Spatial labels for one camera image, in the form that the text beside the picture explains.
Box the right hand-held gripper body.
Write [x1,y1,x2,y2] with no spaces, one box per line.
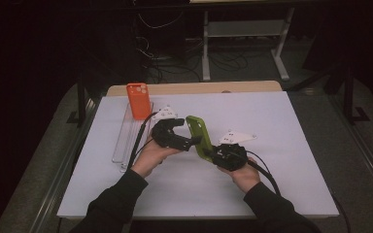
[213,129,257,173]

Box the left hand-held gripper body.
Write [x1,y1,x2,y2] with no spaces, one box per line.
[151,106,188,151]

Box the green cartoon phone case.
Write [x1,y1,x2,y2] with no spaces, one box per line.
[186,115,216,163]

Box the clear plastic storage box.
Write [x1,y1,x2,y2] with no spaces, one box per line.
[111,101,154,173]

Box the orange phone case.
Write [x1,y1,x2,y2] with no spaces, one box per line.
[125,83,153,121]

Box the person's right hand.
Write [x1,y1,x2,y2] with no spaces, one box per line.
[217,164,261,194]

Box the person's left hand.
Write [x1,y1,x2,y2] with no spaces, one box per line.
[130,135,183,179]

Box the light wooden table board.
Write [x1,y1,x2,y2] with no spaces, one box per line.
[106,80,284,97]

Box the black metal stand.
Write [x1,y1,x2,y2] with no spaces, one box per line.
[66,74,98,127]
[343,61,372,124]

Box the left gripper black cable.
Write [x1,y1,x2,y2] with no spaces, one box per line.
[127,111,159,171]

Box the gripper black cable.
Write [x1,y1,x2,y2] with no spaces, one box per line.
[244,150,353,233]
[127,111,159,171]

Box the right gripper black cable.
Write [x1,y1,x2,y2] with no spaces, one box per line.
[244,150,353,233]

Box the bundle of black floor cables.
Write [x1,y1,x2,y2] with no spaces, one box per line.
[144,48,251,83]

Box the aluminium floor rail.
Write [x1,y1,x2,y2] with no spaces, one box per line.
[329,95,373,202]
[28,96,101,233]

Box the white metal table frame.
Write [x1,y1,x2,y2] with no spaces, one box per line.
[202,7,295,82]

